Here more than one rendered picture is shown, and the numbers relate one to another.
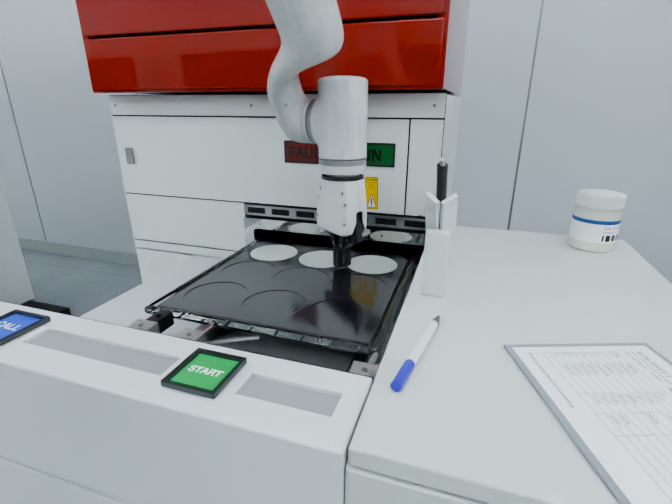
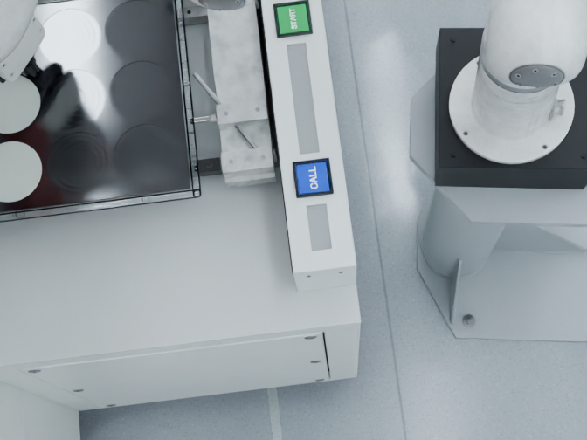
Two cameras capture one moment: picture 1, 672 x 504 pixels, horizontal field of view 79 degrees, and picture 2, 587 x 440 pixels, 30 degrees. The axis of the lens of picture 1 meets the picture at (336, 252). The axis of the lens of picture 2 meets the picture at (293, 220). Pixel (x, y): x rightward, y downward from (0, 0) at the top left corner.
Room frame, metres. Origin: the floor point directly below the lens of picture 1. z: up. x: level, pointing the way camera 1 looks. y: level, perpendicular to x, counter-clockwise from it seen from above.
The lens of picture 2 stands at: (0.56, 0.82, 2.52)
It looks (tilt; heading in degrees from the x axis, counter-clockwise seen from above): 75 degrees down; 255
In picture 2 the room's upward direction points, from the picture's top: 11 degrees counter-clockwise
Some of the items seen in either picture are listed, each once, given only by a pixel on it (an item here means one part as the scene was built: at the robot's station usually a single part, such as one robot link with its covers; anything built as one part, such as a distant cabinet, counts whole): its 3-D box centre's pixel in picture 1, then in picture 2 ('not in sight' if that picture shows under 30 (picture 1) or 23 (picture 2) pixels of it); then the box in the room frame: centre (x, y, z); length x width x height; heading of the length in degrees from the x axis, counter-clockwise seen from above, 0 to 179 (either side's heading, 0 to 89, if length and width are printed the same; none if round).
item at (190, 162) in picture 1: (261, 184); not in sight; (0.96, 0.18, 1.02); 0.82 x 0.03 x 0.40; 72
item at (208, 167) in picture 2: (159, 320); (210, 166); (0.53, 0.26, 0.90); 0.04 x 0.02 x 0.03; 162
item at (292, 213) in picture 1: (331, 216); not in sight; (0.89, 0.01, 0.96); 0.44 x 0.01 x 0.02; 72
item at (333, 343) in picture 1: (251, 328); (186, 85); (0.51, 0.12, 0.90); 0.38 x 0.01 x 0.01; 72
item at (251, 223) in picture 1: (330, 244); not in sight; (0.89, 0.01, 0.89); 0.44 x 0.02 x 0.10; 72
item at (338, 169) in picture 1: (341, 166); not in sight; (0.73, -0.01, 1.09); 0.09 x 0.08 x 0.03; 36
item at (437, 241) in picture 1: (438, 240); not in sight; (0.50, -0.13, 1.03); 0.06 x 0.04 x 0.13; 162
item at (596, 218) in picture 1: (595, 220); not in sight; (0.67, -0.44, 1.01); 0.07 x 0.07 x 0.10
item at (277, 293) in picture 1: (300, 279); (74, 99); (0.68, 0.06, 0.90); 0.34 x 0.34 x 0.01; 72
